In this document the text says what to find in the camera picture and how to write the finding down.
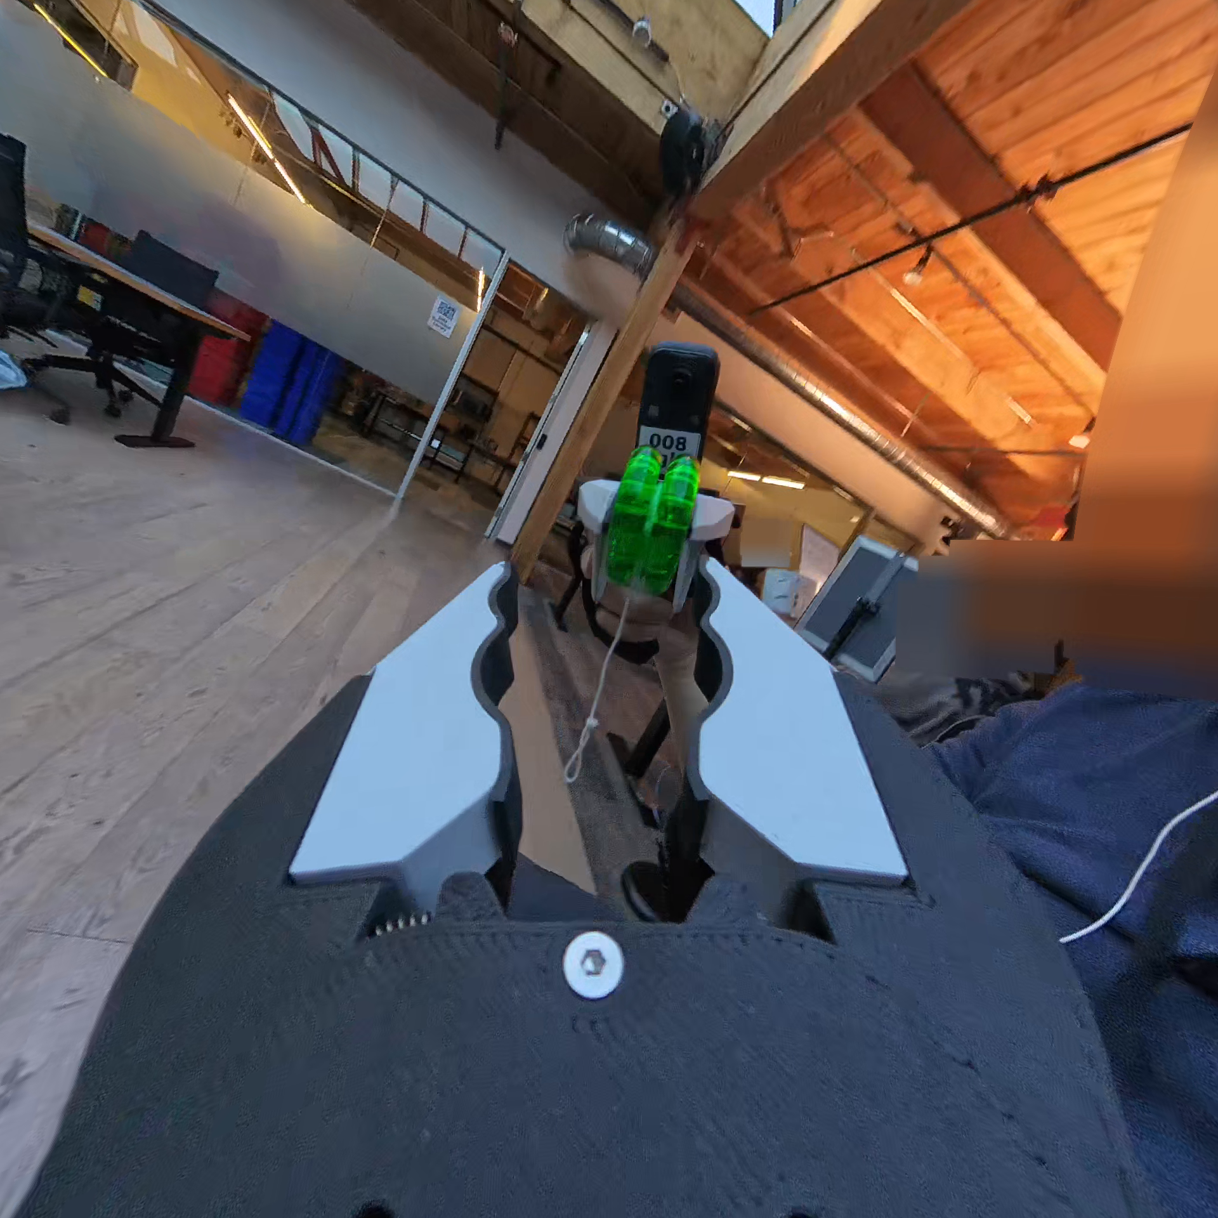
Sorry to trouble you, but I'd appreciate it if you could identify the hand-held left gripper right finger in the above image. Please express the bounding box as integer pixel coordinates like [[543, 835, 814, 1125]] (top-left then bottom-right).
[[682, 556, 911, 926]]

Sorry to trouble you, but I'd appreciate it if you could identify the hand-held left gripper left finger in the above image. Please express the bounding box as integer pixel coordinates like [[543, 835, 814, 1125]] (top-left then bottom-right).
[[290, 562, 524, 921]]

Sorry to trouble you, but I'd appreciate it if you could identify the green yoyo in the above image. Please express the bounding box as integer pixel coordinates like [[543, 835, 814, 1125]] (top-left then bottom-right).
[[604, 448, 703, 597]]

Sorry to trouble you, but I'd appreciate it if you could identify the white yoyo string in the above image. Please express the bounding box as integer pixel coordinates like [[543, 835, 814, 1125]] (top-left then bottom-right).
[[563, 590, 634, 785]]

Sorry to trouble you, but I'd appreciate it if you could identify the person's right forearm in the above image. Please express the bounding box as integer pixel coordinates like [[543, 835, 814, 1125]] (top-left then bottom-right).
[[660, 655, 714, 742]]

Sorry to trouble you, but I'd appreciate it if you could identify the person's right hand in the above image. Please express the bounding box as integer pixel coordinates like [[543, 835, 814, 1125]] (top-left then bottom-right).
[[588, 562, 694, 660]]

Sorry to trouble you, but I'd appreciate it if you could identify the black stand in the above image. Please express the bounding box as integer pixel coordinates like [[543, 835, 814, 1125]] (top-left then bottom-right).
[[621, 666, 712, 926]]

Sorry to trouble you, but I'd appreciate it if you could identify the grey panel on stand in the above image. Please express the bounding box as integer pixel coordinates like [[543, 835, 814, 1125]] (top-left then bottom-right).
[[796, 536, 920, 683]]

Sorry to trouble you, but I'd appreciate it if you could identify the black device on beam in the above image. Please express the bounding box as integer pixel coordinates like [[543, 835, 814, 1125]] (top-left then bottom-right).
[[658, 106, 712, 199]]

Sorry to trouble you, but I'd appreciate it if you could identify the person's blue sweater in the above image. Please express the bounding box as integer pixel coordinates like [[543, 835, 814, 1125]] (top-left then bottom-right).
[[922, 681, 1218, 1218]]

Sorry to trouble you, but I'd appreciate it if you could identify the stack of blue bins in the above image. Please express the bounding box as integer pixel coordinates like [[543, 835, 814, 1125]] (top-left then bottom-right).
[[238, 318, 346, 448]]

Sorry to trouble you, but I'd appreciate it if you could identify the stack of red bins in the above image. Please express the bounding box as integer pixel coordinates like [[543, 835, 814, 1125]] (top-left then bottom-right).
[[188, 294, 271, 409]]

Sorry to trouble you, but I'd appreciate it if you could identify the wooden desk with black legs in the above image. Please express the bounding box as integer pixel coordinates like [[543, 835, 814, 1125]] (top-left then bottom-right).
[[26, 222, 253, 450]]

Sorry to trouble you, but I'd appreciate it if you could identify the white cable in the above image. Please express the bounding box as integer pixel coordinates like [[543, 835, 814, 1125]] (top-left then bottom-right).
[[1058, 789, 1218, 945]]

